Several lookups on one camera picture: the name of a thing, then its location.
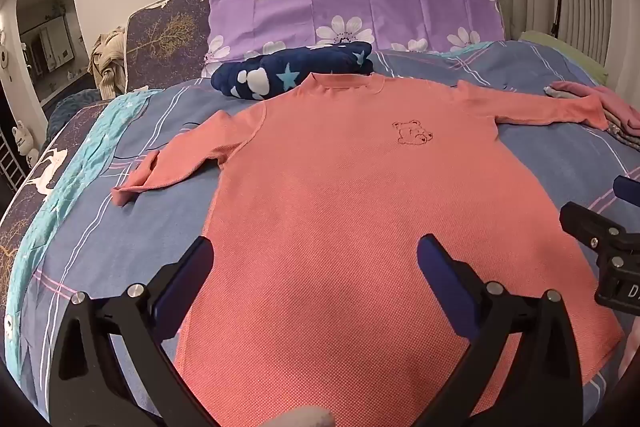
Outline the arched wall mirror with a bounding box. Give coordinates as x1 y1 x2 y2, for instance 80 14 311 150
12 0 96 102

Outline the green cloth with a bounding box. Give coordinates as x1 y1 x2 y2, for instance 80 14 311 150
517 31 608 85

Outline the pink long-sleeve shirt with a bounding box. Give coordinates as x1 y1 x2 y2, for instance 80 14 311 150
111 73 626 427

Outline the white ladder rack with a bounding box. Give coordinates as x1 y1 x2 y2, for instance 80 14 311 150
0 127 23 192

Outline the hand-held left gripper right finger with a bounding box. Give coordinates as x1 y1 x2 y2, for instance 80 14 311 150
416 234 584 427

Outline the stack of folded clothes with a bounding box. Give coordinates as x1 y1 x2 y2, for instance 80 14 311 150
544 85 640 148

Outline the beige knitted garment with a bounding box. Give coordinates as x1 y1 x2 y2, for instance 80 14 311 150
87 27 128 100

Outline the blue plaid bedsheet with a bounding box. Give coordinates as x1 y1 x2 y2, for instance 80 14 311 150
5 39 640 427

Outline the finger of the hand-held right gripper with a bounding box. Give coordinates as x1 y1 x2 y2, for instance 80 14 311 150
559 202 640 269
613 175 640 208

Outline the dark tree-print bed cover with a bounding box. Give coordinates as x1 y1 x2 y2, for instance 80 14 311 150
0 0 217 408

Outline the purple floral duvet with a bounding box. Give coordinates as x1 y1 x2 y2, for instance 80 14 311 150
201 0 506 78

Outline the teal quilted cover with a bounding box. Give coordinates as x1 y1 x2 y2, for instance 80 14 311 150
7 89 163 308

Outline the white rabbit figurine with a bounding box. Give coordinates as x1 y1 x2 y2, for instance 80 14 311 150
12 121 38 165

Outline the navy star-print blanket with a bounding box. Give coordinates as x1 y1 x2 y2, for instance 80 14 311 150
210 41 375 102

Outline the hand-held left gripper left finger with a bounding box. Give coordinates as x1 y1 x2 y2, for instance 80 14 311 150
49 236 221 427

